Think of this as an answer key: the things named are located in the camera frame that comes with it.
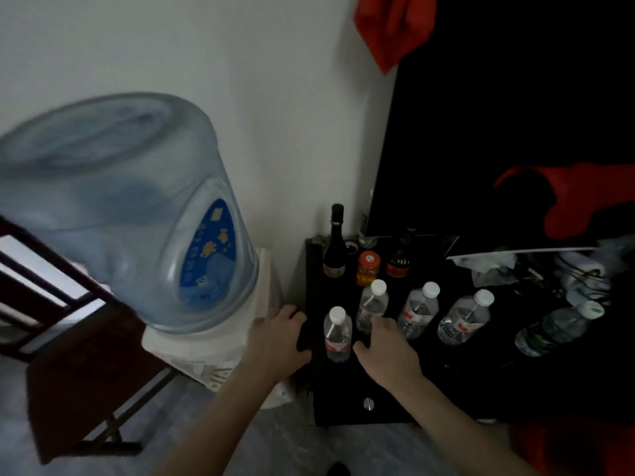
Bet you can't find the person's left hand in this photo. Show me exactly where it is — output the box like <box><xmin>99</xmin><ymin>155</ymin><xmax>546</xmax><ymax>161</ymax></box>
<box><xmin>241</xmin><ymin>304</ymin><xmax>313</xmax><ymax>388</ymax></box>

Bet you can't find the person's right hand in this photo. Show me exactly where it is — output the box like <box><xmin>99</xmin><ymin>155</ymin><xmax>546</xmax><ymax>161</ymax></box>
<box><xmin>353</xmin><ymin>317</ymin><xmax>423</xmax><ymax>393</ymax></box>

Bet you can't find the person's left forearm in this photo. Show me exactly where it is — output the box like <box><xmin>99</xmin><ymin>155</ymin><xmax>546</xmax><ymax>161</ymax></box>
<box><xmin>151</xmin><ymin>364</ymin><xmax>260</xmax><ymax>476</ymax></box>

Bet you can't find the person's right forearm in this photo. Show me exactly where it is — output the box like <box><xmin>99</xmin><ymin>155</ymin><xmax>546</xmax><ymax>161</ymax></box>
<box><xmin>394</xmin><ymin>374</ymin><xmax>544</xmax><ymax>476</ymax></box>

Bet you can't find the clear water bottle white cap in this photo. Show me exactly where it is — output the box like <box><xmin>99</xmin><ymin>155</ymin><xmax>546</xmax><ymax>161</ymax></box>
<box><xmin>437</xmin><ymin>289</ymin><xmax>496</xmax><ymax>347</ymax></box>
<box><xmin>323</xmin><ymin>306</ymin><xmax>353</xmax><ymax>364</ymax></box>
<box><xmin>396</xmin><ymin>282</ymin><xmax>441</xmax><ymax>340</ymax></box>
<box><xmin>355</xmin><ymin>279</ymin><xmax>389</xmax><ymax>336</ymax></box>

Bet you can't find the white water dispenser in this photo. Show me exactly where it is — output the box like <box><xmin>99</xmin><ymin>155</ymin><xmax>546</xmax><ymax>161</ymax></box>
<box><xmin>141</xmin><ymin>248</ymin><xmax>294</xmax><ymax>410</ymax></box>

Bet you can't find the dark wine bottle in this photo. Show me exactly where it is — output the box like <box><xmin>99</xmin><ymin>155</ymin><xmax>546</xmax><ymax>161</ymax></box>
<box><xmin>322</xmin><ymin>203</ymin><xmax>348</xmax><ymax>279</ymax></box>

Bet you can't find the orange lid jar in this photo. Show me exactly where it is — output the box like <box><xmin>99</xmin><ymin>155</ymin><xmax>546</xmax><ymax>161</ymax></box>
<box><xmin>356</xmin><ymin>251</ymin><xmax>382</xmax><ymax>288</ymax></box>

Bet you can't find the black cabinet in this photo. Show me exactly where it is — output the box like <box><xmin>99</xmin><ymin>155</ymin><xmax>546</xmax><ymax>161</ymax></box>
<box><xmin>297</xmin><ymin>236</ymin><xmax>635</xmax><ymax>428</ymax></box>

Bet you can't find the dark sauce bottle red label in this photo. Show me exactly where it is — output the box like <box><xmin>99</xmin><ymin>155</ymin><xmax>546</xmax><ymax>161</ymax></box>
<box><xmin>385</xmin><ymin>227</ymin><xmax>412</xmax><ymax>279</ymax></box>

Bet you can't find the white crumpled tissue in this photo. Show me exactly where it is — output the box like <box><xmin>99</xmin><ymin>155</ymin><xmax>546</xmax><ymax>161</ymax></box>
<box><xmin>448</xmin><ymin>253</ymin><xmax>518</xmax><ymax>288</ymax></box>

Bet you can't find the green label water bottle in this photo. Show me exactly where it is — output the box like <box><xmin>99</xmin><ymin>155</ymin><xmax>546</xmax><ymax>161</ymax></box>
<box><xmin>514</xmin><ymin>300</ymin><xmax>606</xmax><ymax>358</ymax></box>

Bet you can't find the large blue water jug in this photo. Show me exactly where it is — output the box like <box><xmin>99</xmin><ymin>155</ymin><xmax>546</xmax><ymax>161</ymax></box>
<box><xmin>0</xmin><ymin>92</ymin><xmax>260</xmax><ymax>335</ymax></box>

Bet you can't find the dark wooden chair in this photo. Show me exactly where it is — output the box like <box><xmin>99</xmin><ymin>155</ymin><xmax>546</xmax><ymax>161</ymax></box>
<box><xmin>0</xmin><ymin>215</ymin><xmax>180</xmax><ymax>465</ymax></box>

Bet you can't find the person's red clothing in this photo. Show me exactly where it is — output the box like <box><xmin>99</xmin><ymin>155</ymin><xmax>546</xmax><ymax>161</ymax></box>
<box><xmin>510</xmin><ymin>420</ymin><xmax>635</xmax><ymax>476</ymax></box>

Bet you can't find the black television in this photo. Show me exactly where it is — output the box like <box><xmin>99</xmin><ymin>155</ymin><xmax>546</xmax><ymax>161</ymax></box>
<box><xmin>365</xmin><ymin>0</ymin><xmax>635</xmax><ymax>259</ymax></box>

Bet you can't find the red cloth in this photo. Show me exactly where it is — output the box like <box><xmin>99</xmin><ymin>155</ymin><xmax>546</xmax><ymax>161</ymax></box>
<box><xmin>354</xmin><ymin>0</ymin><xmax>439</xmax><ymax>76</ymax></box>

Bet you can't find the white coiled cable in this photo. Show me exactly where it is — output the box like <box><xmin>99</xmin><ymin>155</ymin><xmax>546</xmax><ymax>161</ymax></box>
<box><xmin>553</xmin><ymin>251</ymin><xmax>613</xmax><ymax>305</ymax></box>

